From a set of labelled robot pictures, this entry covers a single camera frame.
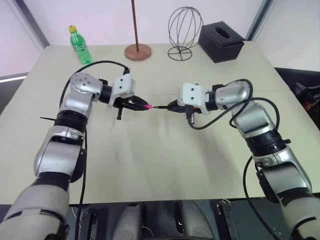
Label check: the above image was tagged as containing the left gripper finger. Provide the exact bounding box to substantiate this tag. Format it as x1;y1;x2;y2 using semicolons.
124;101;148;111
131;95;151;107

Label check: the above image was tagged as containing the black tissue box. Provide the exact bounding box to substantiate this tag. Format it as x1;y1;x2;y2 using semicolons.
197;21;246;64

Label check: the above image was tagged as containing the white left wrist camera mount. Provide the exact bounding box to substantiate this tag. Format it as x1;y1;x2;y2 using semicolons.
107;73;137;109

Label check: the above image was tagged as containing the black wire head-shaped stand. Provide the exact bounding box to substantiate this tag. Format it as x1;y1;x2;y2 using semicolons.
167;6;204;62

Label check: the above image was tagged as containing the green plastic bottle yellow cap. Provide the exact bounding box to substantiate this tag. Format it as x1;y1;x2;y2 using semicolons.
68;24;94;66

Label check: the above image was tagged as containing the black equipment with red parts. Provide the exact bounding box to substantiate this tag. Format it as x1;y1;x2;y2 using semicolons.
294;80;320;112

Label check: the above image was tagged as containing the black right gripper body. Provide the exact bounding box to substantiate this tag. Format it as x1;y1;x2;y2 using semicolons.
174;99;201;115

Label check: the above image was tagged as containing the black metal box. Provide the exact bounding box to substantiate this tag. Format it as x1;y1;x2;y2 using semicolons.
215;198;254;240

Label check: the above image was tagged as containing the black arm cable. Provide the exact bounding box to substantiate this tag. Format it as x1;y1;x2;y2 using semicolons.
185;79;280;201
60;60;132;240

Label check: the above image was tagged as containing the beige table cloth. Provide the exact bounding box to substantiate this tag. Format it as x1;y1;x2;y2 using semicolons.
0;41;320;206

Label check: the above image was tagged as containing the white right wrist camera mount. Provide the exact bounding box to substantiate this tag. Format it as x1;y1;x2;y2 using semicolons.
177;82;212;116

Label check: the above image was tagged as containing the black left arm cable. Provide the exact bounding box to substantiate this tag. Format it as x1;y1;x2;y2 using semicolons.
60;60;132;240

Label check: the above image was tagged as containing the wooden pole stand round base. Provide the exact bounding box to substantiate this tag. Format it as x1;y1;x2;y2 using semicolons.
124;0;153;62

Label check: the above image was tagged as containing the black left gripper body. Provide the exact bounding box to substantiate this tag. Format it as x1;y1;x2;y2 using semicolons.
113;95;137;121

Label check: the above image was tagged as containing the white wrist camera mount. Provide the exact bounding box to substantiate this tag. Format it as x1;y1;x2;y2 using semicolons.
107;73;137;109
177;82;212;116

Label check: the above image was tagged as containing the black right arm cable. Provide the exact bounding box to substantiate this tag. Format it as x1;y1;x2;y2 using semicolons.
185;79;280;201

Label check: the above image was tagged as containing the dark grey rounded shape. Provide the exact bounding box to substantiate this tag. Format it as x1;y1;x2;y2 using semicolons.
118;202;149;240
174;199;214;240

